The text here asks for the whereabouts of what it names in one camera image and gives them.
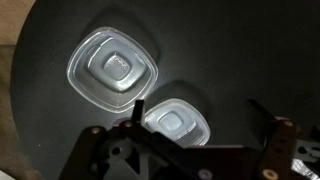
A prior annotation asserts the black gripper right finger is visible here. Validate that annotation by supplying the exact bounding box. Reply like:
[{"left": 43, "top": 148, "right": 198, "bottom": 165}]
[{"left": 247, "top": 99, "right": 320, "bottom": 180}]

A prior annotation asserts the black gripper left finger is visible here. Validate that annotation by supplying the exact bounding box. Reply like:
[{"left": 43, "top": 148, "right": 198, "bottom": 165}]
[{"left": 59, "top": 99, "right": 188, "bottom": 180}]

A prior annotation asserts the small clear plastic container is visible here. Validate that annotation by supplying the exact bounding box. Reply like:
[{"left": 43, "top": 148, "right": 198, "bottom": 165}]
[{"left": 142, "top": 97, "right": 212, "bottom": 148}]

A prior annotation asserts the large clear plastic container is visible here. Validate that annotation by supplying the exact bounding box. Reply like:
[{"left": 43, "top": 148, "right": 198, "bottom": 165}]
[{"left": 66, "top": 26, "right": 159, "bottom": 114}]

